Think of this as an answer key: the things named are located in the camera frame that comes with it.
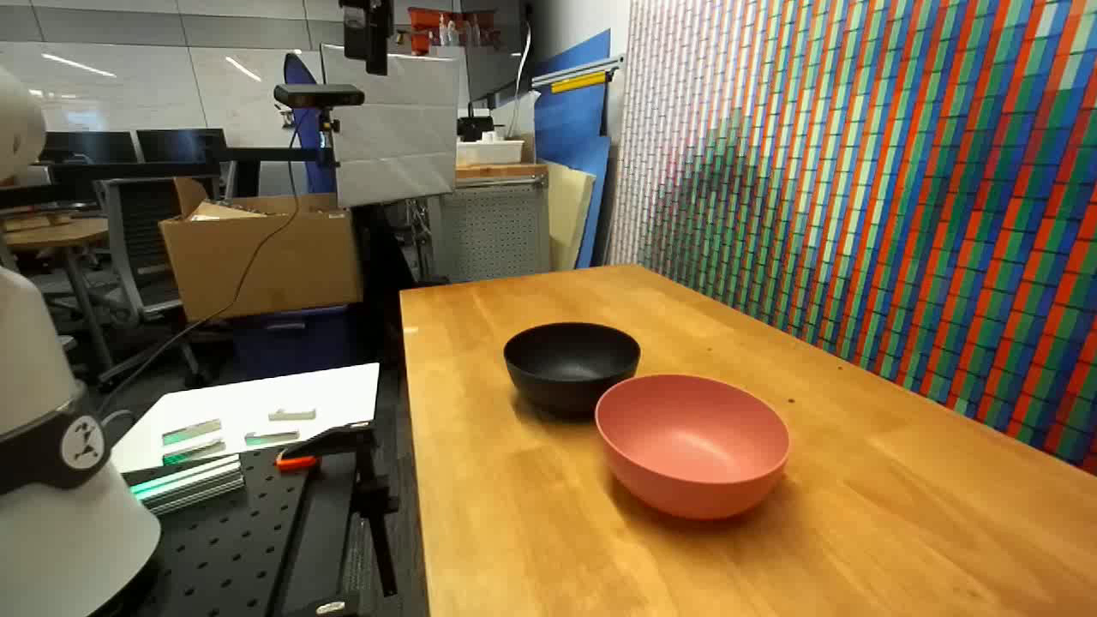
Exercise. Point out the pink bowl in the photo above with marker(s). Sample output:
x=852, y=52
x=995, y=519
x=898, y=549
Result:
x=690, y=444

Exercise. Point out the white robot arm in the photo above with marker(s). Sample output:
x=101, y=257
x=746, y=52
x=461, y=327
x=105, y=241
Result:
x=49, y=536

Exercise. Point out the black bowl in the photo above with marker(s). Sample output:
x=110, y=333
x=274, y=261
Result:
x=569, y=368

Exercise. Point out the grey cabinet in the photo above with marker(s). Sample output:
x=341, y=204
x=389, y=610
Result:
x=493, y=235

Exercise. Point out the beige upright board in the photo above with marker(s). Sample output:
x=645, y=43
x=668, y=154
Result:
x=566, y=217

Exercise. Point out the white small box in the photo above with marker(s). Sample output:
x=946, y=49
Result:
x=491, y=154

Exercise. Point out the blue upright board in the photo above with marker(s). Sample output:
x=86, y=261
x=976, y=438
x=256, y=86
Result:
x=579, y=138

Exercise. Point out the yellow spirit level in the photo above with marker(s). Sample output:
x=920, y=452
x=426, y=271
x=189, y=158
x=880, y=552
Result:
x=577, y=81

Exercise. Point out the white foam board panel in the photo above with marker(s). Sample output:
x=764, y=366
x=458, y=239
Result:
x=395, y=124

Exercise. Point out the blue storage bin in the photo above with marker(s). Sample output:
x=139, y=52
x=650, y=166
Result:
x=294, y=341

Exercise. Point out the black tripod stand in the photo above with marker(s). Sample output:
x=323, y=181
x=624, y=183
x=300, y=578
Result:
x=372, y=503

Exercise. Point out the white paper sheet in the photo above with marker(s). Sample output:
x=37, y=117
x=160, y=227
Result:
x=291, y=395

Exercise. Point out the cardboard box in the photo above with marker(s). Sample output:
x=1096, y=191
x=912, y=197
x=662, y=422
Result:
x=260, y=261

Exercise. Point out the black perforated breadboard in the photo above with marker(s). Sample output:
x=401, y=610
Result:
x=233, y=552

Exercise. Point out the dark computer monitor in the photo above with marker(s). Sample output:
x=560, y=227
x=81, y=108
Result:
x=182, y=146
x=90, y=148

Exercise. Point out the grey office chair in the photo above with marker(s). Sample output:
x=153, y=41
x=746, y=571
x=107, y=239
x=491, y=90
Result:
x=139, y=245

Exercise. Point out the round wooden side table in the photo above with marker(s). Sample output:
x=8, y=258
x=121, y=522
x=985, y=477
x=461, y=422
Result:
x=54, y=235

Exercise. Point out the black stereo camera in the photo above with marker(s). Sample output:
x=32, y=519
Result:
x=317, y=95

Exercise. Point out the black overhead camera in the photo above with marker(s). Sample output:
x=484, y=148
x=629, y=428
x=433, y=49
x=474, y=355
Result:
x=368, y=33

